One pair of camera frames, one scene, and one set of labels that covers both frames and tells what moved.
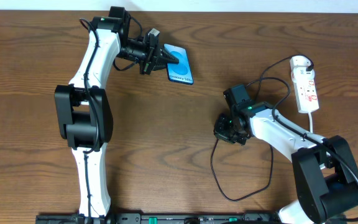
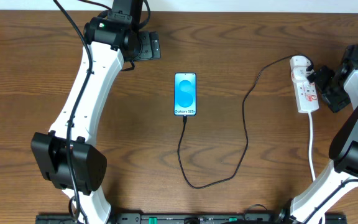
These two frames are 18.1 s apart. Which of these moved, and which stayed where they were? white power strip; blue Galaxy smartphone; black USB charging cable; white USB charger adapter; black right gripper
Moved: black right gripper; black USB charging cable; blue Galaxy smartphone
Stayed: white USB charger adapter; white power strip
